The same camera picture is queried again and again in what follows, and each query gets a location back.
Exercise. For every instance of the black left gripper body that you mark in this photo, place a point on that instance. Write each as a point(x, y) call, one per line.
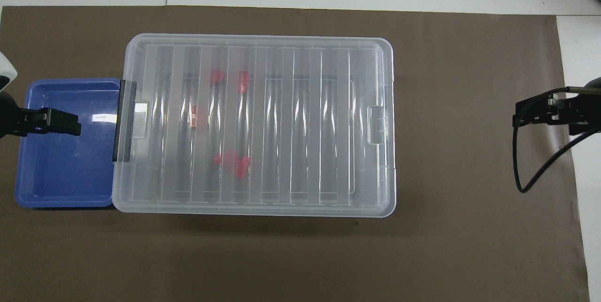
point(9, 119)

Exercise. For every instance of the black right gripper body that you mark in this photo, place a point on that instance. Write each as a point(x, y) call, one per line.
point(580, 112)

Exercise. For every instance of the red toy block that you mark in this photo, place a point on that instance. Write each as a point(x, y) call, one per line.
point(216, 76)
point(242, 167)
point(220, 158)
point(196, 117)
point(242, 81)

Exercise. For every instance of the clear ribbed plastic lid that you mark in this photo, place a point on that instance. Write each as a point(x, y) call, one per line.
point(300, 128)

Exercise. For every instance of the blue plastic tray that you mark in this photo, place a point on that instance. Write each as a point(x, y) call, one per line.
point(65, 170)

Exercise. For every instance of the black box latch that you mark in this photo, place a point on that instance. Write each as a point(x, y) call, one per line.
point(123, 123)

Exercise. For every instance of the clear plastic storage box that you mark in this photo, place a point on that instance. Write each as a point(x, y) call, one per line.
point(119, 180)

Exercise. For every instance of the brown table mat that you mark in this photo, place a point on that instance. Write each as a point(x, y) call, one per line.
point(300, 255)

